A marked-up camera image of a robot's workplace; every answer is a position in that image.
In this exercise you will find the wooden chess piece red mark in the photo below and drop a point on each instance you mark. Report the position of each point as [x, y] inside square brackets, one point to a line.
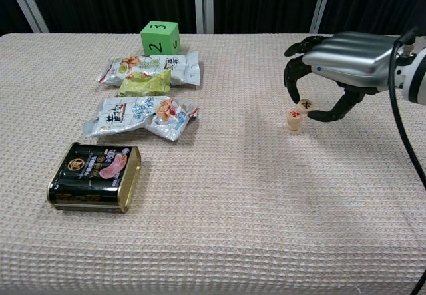
[294, 114]
[294, 128]

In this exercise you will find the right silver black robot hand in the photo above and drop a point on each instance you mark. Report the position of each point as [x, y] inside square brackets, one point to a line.
[352, 58]

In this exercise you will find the black luncheon meat tin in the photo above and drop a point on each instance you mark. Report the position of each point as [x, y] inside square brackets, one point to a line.
[86, 178]

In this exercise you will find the wooden chess piece black mark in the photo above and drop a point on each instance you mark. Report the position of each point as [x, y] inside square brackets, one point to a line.
[294, 124]
[305, 104]
[294, 132]

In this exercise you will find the beige waffle tablecloth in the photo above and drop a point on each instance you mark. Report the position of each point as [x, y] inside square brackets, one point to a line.
[233, 175]

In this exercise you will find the small yellow-green snack packet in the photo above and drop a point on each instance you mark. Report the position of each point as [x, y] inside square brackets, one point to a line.
[146, 85]

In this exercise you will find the white blue snack bag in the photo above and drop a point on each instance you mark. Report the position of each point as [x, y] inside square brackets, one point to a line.
[133, 115]

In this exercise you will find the green numbered foam cube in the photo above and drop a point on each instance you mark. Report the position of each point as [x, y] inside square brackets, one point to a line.
[156, 42]

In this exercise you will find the grey upright frame post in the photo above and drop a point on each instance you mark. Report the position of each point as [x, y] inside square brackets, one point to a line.
[203, 5]

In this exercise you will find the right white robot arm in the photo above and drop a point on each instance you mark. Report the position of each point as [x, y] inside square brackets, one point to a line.
[416, 78]

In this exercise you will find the grey slanted frame post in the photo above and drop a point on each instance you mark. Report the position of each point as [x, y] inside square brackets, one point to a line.
[321, 5]
[28, 5]

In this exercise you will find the white green peanut snack bag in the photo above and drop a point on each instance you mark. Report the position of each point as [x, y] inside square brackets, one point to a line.
[181, 67]

